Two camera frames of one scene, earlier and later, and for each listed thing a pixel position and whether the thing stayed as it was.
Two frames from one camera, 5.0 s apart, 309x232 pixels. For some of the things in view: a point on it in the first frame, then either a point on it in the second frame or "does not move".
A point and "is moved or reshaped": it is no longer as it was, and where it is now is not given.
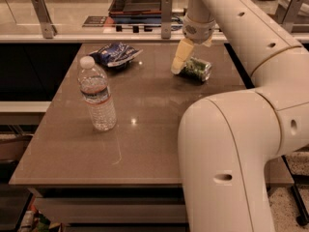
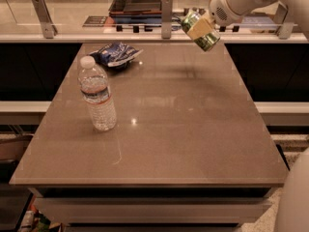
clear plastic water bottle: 94,85 does not move
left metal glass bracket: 48,29 does not move
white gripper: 199,30 -> 219,8
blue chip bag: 115,53 does not move
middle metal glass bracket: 166,15 does not move
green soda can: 198,70 is moved or reshaped
